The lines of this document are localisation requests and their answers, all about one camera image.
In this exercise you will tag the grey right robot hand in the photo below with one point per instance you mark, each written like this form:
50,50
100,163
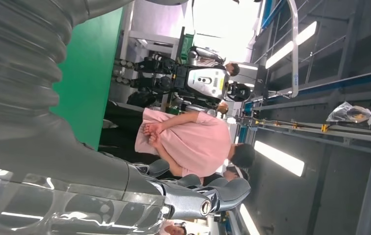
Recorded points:
58,181

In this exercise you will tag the person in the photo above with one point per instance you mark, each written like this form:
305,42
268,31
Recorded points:
174,229
198,142
232,68
237,173

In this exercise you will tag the green plastic crate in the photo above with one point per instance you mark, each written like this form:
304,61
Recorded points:
172,110
187,45

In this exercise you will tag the silver and black humanoid robot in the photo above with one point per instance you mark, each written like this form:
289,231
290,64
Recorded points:
208,81

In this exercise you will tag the long ceiling light panel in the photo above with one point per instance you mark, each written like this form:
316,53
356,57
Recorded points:
248,220
279,157
289,45

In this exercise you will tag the clear plastic bag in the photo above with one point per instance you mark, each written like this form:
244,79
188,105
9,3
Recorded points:
351,113

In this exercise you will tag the white curved metal frame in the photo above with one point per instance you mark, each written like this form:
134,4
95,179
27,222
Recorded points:
294,48

